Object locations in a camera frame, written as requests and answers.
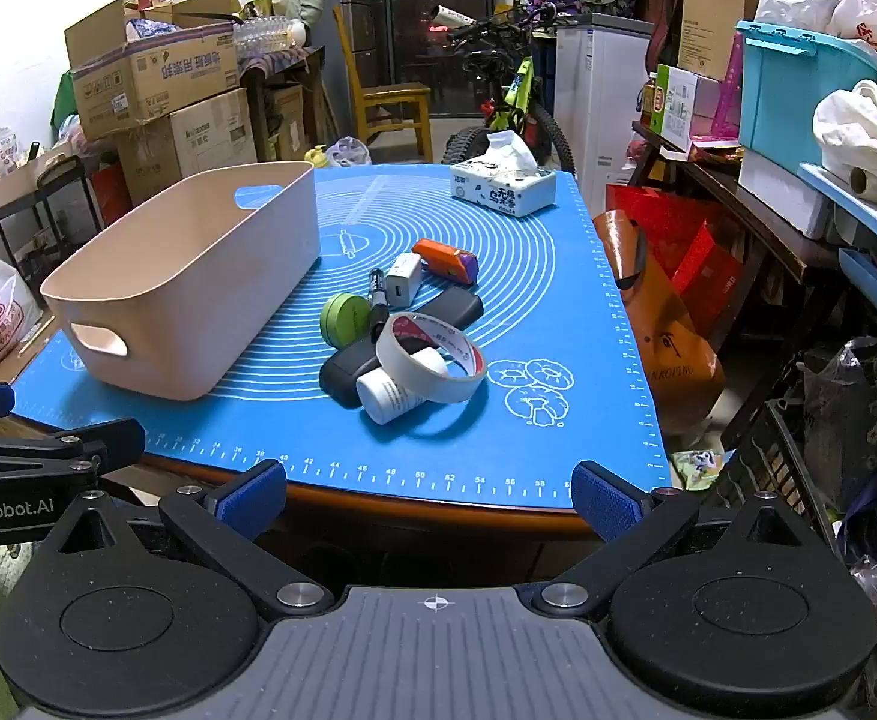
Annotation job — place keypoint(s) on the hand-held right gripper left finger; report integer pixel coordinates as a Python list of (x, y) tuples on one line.
[(252, 499)]

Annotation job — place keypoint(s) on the white rolled paper tube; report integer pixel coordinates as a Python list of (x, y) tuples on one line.
[(453, 17)]

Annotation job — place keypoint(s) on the white foam box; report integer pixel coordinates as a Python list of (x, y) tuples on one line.
[(779, 195)]

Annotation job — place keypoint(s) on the white chest freezer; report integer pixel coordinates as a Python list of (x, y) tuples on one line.
[(603, 105)]

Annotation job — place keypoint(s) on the beige plastic storage basket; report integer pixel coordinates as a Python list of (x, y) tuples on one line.
[(205, 292)]

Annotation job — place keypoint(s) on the white charger plug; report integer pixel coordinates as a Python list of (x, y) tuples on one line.
[(406, 281)]

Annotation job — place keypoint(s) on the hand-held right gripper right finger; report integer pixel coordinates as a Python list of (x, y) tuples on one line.
[(605, 501)]

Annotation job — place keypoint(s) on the small cardboard box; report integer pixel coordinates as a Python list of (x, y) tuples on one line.
[(284, 120)]

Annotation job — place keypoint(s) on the red gift bag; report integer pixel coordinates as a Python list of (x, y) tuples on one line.
[(686, 240)]

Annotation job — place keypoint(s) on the orange and purple stapler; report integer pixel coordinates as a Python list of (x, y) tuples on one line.
[(442, 259)]

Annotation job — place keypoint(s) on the plain brown cardboard box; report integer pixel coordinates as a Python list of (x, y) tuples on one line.
[(190, 150)]

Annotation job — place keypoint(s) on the white tissue pack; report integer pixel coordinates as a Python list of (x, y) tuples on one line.
[(502, 191)]

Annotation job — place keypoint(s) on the green and black bicycle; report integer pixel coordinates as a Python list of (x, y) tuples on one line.
[(513, 105)]

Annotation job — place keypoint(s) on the green and white carton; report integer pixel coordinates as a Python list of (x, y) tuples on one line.
[(678, 109)]

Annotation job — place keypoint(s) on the open cardboard box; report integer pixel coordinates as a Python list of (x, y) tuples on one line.
[(22, 176)]

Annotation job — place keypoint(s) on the black metal cart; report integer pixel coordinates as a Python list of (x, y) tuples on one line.
[(10, 232)]

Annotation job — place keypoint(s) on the pack of water bottles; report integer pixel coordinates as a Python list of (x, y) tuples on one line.
[(265, 34)]

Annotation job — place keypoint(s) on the tall cardboard box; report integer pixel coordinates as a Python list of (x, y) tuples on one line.
[(712, 7)]

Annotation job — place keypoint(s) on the black marker pen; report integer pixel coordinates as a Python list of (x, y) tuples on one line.
[(378, 300)]

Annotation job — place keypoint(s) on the cooking oil bottle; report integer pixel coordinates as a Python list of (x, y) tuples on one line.
[(650, 101)]

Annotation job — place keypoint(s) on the white tape roll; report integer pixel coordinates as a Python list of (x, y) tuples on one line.
[(438, 390)]

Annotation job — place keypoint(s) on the black rounded case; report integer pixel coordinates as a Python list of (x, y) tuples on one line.
[(344, 379), (457, 307)]

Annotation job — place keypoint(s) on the white plastic bottle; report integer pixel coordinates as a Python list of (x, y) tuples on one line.
[(386, 399)]

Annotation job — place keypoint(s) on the black plastic crate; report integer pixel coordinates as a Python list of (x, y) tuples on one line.
[(768, 457)]

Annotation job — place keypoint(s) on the white cloth bag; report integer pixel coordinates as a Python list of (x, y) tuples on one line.
[(866, 127)]

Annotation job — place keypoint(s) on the dark wooden side table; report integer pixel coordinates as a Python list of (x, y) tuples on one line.
[(768, 255)]

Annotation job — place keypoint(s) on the yellow plastic jug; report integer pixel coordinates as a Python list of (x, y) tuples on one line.
[(317, 157)]

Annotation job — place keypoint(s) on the stacked cardboard boxes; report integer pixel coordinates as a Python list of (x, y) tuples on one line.
[(153, 82)]

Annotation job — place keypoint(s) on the orange paper bag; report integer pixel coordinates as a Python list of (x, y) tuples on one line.
[(671, 345)]

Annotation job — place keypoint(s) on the clear knotted plastic bag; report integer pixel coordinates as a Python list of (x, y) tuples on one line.
[(348, 152)]

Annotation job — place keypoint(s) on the wooden chair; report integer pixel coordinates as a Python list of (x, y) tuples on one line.
[(389, 101)]

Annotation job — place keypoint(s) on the blue silicone baking mat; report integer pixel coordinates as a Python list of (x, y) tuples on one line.
[(558, 360)]

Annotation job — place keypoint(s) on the blue plastic storage bin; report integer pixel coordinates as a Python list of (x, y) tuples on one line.
[(798, 90)]

